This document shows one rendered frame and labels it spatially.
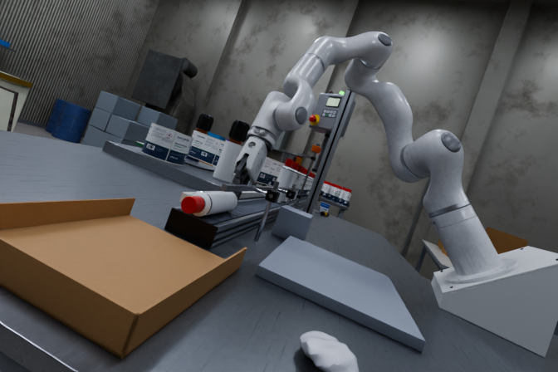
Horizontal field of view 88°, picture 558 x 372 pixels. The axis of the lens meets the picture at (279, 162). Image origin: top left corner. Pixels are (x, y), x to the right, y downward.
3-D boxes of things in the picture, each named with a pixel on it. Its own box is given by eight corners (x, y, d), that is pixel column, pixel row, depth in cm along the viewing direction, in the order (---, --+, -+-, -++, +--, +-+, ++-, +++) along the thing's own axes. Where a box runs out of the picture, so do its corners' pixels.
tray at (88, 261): (127, 216, 60) (134, 198, 60) (239, 268, 54) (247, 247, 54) (-76, 240, 31) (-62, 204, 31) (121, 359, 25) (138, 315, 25)
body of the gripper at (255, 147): (270, 136, 77) (252, 173, 73) (273, 153, 86) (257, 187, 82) (245, 128, 78) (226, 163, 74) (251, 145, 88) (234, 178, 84)
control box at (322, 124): (318, 133, 159) (330, 100, 159) (344, 137, 146) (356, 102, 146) (306, 126, 152) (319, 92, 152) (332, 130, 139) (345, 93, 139)
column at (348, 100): (300, 219, 143) (346, 91, 144) (309, 222, 142) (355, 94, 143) (299, 220, 139) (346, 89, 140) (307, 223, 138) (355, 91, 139)
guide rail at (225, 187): (296, 190, 163) (297, 188, 163) (298, 190, 163) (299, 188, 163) (219, 189, 58) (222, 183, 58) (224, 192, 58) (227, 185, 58)
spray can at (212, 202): (223, 188, 75) (182, 187, 55) (241, 195, 74) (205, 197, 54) (216, 206, 75) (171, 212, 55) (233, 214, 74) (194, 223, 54)
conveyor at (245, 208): (293, 200, 221) (295, 195, 221) (304, 204, 219) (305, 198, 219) (170, 226, 60) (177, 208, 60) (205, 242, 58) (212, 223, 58)
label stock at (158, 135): (157, 160, 126) (169, 129, 126) (132, 148, 136) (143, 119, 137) (191, 168, 143) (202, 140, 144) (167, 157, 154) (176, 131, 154)
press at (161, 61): (178, 177, 691) (217, 74, 695) (135, 170, 580) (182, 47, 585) (140, 160, 747) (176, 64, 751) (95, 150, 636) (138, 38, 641)
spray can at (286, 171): (271, 199, 134) (286, 158, 134) (281, 203, 132) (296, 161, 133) (267, 199, 129) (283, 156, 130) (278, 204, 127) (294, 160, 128)
